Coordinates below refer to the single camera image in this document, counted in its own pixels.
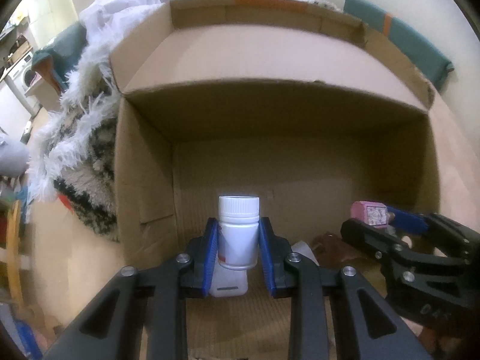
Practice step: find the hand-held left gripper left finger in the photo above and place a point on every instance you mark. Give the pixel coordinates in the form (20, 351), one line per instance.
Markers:
(212, 255)

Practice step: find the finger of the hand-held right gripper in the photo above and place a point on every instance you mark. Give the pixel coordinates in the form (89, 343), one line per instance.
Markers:
(407, 220)
(367, 236)

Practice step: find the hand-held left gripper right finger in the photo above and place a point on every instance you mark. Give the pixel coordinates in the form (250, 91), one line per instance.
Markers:
(267, 258)

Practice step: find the pink patterned bottle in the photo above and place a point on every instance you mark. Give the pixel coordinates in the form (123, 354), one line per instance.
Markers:
(365, 213)

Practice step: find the white pill bottle red label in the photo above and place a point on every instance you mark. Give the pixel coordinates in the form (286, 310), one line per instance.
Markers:
(238, 240)

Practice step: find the white charger block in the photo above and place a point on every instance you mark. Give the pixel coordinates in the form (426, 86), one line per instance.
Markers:
(228, 283)

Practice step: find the white earbuds case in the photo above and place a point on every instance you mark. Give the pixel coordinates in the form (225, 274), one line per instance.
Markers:
(303, 250)

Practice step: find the reddish hair claw clip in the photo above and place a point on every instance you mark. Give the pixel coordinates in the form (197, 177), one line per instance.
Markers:
(330, 249)

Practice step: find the cardboard box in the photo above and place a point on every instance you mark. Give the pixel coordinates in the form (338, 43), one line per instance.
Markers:
(300, 157)

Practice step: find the shaggy patterned blanket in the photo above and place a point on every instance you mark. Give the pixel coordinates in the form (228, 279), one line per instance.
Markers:
(86, 150)

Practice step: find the yellow wooden rack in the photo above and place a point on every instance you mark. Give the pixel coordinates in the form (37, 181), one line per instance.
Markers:
(15, 255)

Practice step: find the white stuffed plastic bag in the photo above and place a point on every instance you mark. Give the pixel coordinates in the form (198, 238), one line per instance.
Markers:
(13, 155)

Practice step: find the small white side table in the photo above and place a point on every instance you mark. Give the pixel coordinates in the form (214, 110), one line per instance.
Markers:
(41, 93)

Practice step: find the teal cushion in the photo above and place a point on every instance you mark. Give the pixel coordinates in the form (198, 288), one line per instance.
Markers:
(63, 48)

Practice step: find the white washing machine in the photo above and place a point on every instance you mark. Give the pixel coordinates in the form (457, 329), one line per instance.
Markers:
(26, 77)

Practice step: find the white duvet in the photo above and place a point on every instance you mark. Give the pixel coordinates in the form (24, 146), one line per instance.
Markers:
(123, 11)

